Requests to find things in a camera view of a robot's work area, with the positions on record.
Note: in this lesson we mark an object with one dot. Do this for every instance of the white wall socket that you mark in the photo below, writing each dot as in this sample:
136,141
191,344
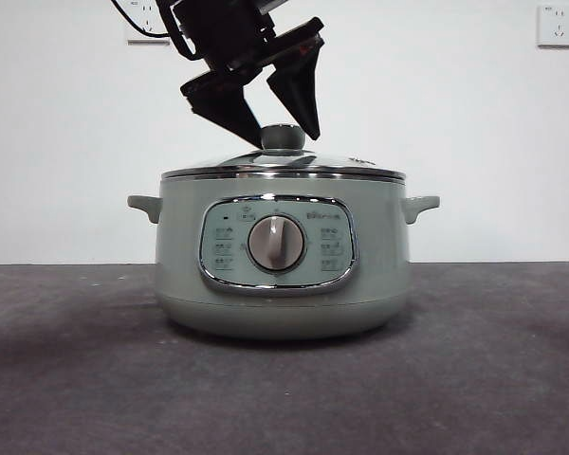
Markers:
557,26
140,12

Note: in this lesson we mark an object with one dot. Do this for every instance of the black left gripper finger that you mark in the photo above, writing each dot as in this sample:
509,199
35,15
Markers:
301,90
225,109

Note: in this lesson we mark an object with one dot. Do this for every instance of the pale green electric cooking pot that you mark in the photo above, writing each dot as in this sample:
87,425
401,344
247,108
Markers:
384,246

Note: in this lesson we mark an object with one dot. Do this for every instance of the glass lid with green knob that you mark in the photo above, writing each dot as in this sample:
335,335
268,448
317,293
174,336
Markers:
284,139

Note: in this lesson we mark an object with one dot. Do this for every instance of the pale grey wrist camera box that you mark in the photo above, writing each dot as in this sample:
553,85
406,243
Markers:
272,5

